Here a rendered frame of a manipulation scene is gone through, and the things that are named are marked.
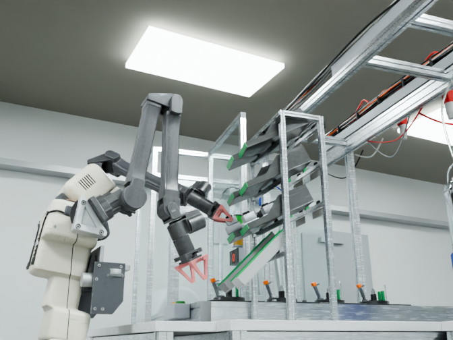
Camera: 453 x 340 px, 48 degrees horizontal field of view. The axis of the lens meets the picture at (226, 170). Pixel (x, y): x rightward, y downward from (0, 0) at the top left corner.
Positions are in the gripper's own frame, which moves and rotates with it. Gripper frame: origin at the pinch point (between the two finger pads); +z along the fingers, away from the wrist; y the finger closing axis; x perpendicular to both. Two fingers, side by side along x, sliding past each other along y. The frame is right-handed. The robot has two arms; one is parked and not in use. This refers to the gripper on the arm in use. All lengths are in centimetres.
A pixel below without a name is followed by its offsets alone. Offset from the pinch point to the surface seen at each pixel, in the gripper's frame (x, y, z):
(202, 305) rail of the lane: 34.8, 2.3, 7.0
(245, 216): -2.2, -16.8, 5.5
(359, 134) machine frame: -101, 105, 35
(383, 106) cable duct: -113, 80, 38
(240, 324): 31, -55, 22
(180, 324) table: 40, -49, 7
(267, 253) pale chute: 6.5, -21.5, 19.2
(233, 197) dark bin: -7.8, -5.3, -3.1
